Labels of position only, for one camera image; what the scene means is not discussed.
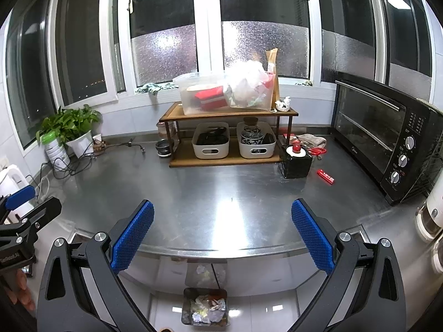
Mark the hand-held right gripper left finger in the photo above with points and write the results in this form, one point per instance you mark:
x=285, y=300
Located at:
x=135, y=235

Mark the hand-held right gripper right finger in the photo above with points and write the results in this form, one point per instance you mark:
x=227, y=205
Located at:
x=313, y=235

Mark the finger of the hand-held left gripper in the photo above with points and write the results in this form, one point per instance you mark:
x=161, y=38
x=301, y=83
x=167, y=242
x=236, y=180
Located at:
x=20, y=196
x=41, y=212

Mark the dark trash bin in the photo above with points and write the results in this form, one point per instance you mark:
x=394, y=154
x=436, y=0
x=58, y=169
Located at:
x=187, y=306

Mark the person's left hand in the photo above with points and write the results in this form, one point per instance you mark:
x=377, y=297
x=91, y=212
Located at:
x=19, y=288

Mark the white kettle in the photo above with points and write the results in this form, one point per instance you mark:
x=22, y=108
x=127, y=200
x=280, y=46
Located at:
x=10, y=178

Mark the white bottle green lid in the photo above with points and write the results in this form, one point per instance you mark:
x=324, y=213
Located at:
x=55, y=150

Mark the red rectangular packet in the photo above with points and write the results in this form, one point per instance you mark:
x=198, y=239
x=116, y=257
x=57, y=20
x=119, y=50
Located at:
x=327, y=177

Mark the black square canister red knob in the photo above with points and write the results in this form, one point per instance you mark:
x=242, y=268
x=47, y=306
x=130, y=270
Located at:
x=294, y=167

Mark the red scissors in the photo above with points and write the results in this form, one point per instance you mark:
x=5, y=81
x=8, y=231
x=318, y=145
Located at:
x=318, y=151

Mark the white saucer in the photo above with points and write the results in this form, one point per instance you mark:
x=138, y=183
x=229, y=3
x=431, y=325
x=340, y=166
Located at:
x=164, y=154

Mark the small brown ornament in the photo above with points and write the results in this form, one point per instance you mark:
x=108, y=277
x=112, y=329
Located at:
x=99, y=147

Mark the green potted plant white pot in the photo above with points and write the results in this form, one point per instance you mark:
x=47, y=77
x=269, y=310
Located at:
x=69, y=121

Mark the black bowl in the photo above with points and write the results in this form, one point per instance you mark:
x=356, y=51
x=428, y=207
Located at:
x=162, y=145

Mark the beige cloth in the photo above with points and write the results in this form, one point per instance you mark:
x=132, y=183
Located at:
x=313, y=140

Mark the white plastic basket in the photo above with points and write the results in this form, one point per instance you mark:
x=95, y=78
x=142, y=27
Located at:
x=211, y=152
x=256, y=152

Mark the glass jar with lid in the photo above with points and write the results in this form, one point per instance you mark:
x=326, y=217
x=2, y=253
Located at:
x=162, y=129

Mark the blue patterned ceramic bowl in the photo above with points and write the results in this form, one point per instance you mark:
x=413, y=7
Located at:
x=252, y=134

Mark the black toaster oven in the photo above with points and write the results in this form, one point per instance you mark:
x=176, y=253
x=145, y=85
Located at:
x=367, y=124

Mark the black pouch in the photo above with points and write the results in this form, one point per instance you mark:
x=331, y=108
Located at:
x=211, y=135

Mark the white appliance with glass jar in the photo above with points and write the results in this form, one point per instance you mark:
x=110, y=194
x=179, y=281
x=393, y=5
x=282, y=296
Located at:
x=434, y=197

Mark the wooden shelf rack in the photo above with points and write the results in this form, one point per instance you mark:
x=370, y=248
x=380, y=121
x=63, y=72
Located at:
x=180, y=110

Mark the small crumpled white bag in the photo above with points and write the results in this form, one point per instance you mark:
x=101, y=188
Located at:
x=283, y=104

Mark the green cloth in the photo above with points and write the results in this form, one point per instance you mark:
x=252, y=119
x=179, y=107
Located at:
x=154, y=88

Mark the clear plastic storage box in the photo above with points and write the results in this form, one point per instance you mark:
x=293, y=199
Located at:
x=188, y=93

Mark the red box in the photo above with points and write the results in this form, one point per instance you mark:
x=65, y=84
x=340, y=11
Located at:
x=211, y=97

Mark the bundle of white plastic bags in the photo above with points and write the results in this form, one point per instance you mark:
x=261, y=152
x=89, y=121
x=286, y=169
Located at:
x=245, y=83

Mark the brown paper bag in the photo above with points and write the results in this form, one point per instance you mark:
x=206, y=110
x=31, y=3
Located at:
x=272, y=62

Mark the frosted glass window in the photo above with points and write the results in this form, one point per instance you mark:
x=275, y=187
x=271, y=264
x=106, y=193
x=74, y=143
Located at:
x=162, y=17

